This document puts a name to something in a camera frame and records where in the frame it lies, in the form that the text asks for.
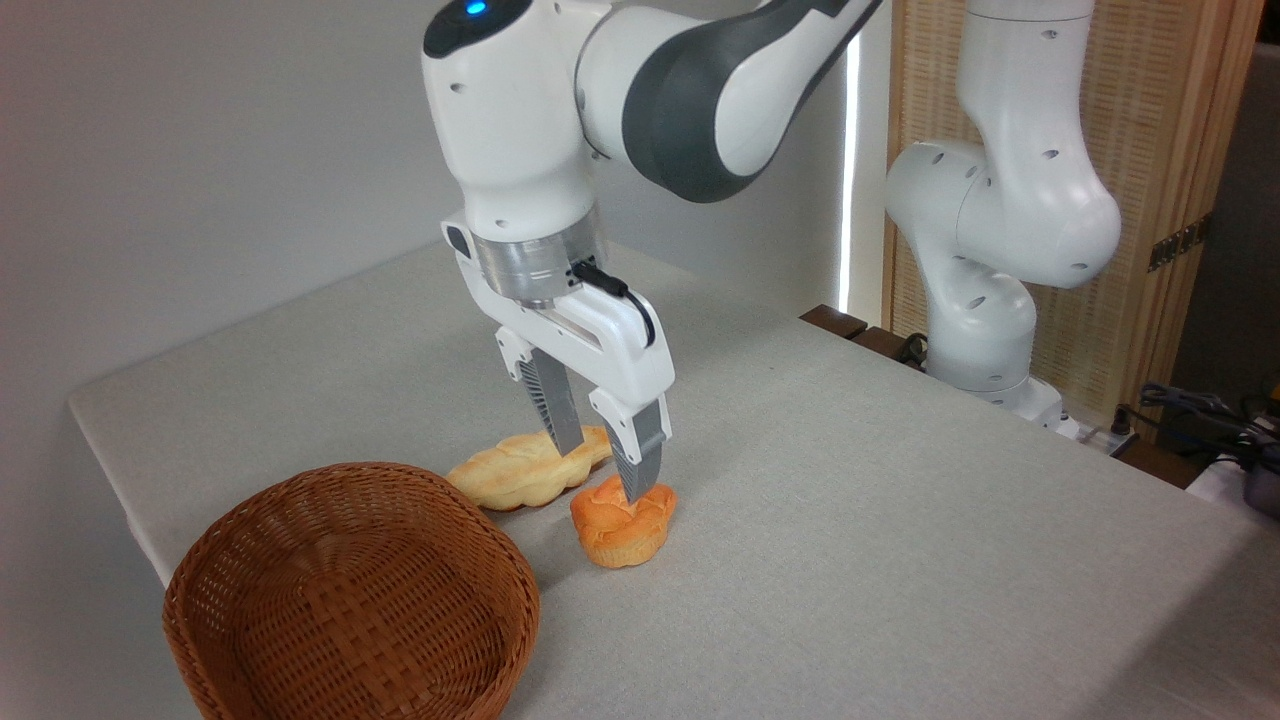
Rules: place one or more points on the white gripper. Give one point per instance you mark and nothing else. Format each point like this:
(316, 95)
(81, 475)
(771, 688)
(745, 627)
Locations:
(610, 350)

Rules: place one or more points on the brown wicker basket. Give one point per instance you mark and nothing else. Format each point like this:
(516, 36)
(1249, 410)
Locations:
(350, 600)

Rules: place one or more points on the dark wooden block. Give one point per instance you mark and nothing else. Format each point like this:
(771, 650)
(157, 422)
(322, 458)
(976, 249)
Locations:
(880, 343)
(833, 320)

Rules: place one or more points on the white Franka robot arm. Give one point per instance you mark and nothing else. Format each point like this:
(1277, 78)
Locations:
(1010, 220)

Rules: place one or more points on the round orange bread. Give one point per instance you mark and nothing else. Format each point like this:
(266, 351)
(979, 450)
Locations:
(620, 537)

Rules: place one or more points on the long braided bread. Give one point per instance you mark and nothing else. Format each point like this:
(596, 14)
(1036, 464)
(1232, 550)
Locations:
(500, 480)

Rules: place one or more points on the grey tablecloth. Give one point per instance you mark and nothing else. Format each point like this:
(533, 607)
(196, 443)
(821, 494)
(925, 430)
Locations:
(850, 500)

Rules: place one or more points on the wooden folding screen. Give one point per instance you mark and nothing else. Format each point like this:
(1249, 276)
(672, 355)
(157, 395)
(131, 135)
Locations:
(1150, 100)

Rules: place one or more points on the black screen hinge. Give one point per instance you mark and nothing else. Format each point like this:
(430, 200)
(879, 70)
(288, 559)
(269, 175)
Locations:
(1180, 243)

